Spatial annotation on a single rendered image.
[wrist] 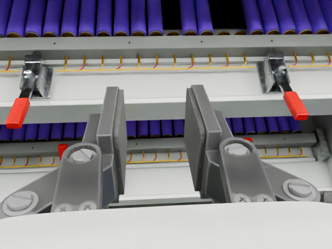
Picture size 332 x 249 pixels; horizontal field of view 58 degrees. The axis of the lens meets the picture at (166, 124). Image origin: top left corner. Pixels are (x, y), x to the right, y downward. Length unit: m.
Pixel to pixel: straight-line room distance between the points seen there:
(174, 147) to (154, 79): 0.17
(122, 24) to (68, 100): 0.11
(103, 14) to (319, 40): 0.26
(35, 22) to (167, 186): 0.30
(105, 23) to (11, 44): 0.11
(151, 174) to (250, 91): 0.22
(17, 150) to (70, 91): 0.20
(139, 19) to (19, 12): 0.14
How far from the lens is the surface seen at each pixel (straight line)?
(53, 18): 0.40
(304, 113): 0.31
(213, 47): 0.35
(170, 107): 0.35
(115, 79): 0.35
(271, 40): 0.38
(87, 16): 0.39
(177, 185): 0.49
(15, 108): 0.31
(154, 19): 0.38
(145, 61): 0.36
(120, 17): 0.38
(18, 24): 0.40
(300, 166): 0.56
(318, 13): 0.44
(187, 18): 0.38
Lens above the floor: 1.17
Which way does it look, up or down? 45 degrees down
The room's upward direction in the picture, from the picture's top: 2 degrees clockwise
